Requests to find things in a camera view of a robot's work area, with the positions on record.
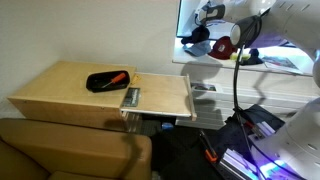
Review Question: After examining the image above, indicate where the orange handled screwdriver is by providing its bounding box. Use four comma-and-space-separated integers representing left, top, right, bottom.
103, 72, 126, 88

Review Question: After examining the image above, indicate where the navy blue cap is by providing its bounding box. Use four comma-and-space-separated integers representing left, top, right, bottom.
181, 25, 211, 57

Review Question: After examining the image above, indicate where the yellow sticky notes pad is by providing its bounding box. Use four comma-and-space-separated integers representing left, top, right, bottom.
230, 53, 251, 61

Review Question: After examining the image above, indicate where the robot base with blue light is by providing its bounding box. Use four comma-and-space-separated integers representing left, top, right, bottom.
250, 96, 320, 180

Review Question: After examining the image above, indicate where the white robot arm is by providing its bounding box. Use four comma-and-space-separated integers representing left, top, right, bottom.
195, 0, 320, 87

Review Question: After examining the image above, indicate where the black oval bowl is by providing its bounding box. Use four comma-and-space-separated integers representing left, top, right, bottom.
86, 70, 130, 93

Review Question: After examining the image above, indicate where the colourful magazine on windowsill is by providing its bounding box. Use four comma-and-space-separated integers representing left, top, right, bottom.
262, 56, 302, 74

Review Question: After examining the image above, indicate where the white windowsill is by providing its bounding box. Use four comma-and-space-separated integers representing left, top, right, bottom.
173, 38, 314, 76

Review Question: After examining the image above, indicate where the wooden pull-out desk shelf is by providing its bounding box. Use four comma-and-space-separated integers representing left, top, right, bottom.
122, 73, 197, 121

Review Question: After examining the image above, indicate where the black label card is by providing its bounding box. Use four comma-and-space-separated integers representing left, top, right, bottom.
122, 88, 140, 107

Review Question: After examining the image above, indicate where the blue object on floor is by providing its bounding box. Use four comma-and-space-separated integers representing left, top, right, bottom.
161, 123, 174, 130

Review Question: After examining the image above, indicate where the colourful sticker on radiator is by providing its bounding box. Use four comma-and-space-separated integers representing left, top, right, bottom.
191, 83, 223, 92

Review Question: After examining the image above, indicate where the white radiator heater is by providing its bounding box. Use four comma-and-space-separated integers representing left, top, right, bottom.
175, 64, 319, 130

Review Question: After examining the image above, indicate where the maroon cap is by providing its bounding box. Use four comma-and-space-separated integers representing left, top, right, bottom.
208, 36, 237, 60

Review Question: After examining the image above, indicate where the orange black tool on floor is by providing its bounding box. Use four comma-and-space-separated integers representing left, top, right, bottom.
199, 130, 218, 163

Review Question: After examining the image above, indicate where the black bag on floor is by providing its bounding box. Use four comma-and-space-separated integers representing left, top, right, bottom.
211, 104, 284, 161

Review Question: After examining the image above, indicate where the wooden cabinet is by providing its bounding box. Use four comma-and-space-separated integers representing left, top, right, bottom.
8, 61, 136, 131

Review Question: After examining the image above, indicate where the brown leather armchair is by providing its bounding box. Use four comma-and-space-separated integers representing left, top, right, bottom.
0, 119, 152, 180

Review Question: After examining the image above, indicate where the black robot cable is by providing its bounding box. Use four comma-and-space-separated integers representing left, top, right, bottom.
232, 9, 301, 180

